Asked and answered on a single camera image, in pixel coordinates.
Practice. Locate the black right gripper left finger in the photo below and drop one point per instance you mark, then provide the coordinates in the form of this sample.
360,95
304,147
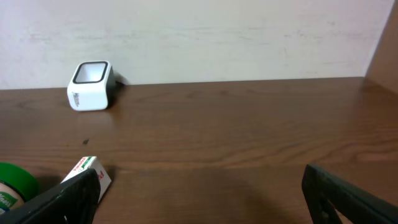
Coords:
73,201

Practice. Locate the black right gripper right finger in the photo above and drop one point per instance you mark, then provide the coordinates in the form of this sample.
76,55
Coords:
327,195

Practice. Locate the green lid jar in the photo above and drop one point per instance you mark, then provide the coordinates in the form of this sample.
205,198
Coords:
17,187

